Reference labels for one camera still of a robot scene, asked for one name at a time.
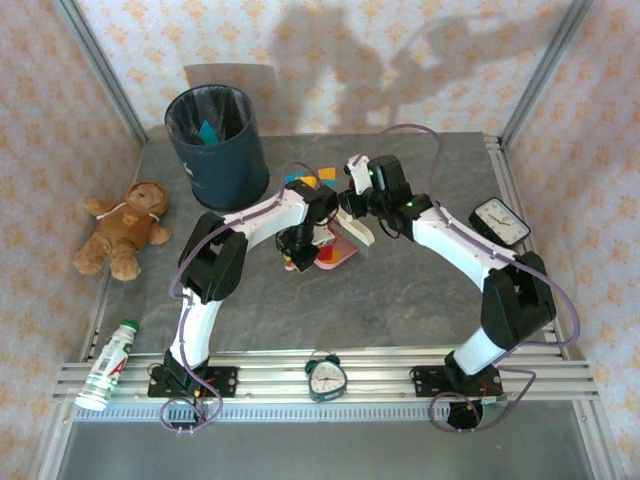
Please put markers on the black bin liner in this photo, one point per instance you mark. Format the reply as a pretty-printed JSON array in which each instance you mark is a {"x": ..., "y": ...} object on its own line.
[{"x": 220, "y": 107}]

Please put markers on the aluminium frame post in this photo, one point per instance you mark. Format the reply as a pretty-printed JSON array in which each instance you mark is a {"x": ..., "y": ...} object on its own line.
[
  {"x": 548, "y": 67},
  {"x": 101, "y": 67}
]

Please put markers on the aluminium table side rail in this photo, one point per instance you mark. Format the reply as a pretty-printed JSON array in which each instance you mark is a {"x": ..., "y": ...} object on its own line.
[
  {"x": 501, "y": 165},
  {"x": 99, "y": 300}
]

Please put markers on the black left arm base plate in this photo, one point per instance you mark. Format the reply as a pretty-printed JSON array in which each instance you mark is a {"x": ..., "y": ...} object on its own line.
[{"x": 225, "y": 382}]

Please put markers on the white plastic drink bottle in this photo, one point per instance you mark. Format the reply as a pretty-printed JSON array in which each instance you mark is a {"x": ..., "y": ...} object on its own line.
[{"x": 107, "y": 365}]

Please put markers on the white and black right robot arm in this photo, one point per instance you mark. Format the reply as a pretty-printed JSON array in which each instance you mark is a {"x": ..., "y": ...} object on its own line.
[{"x": 450, "y": 240}]

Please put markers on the brown teddy bear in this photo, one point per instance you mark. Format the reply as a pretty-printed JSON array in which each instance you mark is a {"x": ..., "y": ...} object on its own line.
[{"x": 125, "y": 225}]

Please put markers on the red paper scrap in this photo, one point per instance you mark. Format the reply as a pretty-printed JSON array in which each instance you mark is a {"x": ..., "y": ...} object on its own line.
[{"x": 326, "y": 254}]

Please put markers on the black square clock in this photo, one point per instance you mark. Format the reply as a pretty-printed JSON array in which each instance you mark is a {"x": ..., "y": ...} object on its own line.
[{"x": 500, "y": 222}]

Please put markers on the green twin-bell alarm clock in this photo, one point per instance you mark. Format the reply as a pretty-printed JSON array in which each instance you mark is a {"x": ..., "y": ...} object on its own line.
[{"x": 325, "y": 382}]

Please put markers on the wide aluminium rail frame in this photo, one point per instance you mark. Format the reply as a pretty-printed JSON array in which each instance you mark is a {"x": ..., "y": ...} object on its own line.
[{"x": 280, "y": 375}]

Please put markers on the pink plastic dustpan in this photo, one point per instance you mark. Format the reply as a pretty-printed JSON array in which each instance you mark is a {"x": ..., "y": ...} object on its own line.
[{"x": 350, "y": 250}]

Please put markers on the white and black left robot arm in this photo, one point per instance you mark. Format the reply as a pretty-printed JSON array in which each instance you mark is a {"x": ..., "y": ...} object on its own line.
[{"x": 195, "y": 330}]

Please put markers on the cream hand brush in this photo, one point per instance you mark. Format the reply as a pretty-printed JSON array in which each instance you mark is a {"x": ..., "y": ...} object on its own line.
[{"x": 357, "y": 232}]

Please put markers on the dark blue trash bin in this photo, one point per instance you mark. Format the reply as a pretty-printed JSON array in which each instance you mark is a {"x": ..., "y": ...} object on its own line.
[{"x": 225, "y": 170}]

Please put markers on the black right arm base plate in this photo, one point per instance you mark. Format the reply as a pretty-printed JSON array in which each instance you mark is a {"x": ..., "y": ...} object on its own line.
[{"x": 425, "y": 382}]

